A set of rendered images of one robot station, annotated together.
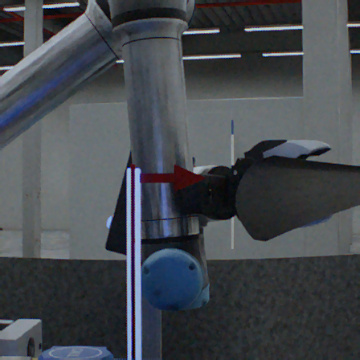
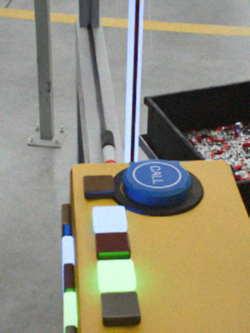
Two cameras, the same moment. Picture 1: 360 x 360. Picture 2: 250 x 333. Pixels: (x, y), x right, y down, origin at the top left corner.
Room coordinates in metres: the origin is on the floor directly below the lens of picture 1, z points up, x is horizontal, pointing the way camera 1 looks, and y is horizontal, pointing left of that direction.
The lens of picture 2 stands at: (-0.03, 0.12, 1.34)
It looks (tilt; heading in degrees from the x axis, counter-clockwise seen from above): 32 degrees down; 354
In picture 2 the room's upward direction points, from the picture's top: 1 degrees clockwise
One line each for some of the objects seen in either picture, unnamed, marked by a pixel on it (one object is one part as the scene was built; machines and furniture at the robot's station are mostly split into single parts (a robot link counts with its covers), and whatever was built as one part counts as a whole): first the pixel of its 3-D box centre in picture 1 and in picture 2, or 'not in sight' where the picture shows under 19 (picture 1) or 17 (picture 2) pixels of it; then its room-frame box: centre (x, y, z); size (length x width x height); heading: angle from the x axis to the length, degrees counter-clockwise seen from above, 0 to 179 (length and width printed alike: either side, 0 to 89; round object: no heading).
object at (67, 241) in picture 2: not in sight; (68, 268); (0.34, 0.11, 1.04); 0.02 x 0.01 x 0.03; 0
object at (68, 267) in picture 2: not in sight; (68, 296); (0.32, 0.11, 1.04); 0.02 x 0.01 x 0.03; 0
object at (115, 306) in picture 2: not in sight; (120, 308); (0.27, 0.09, 1.08); 0.02 x 0.02 x 0.01; 0
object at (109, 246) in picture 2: not in sight; (112, 245); (0.32, 0.09, 1.08); 0.02 x 0.02 x 0.01; 0
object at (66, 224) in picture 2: not in sight; (66, 233); (0.37, 0.11, 1.04); 0.02 x 0.01 x 0.03; 0
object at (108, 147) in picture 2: not in sight; (110, 166); (0.73, 0.05, 0.87); 0.14 x 0.01 x 0.01; 179
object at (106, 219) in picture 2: not in sight; (109, 218); (0.34, 0.09, 1.08); 0.02 x 0.02 x 0.01; 0
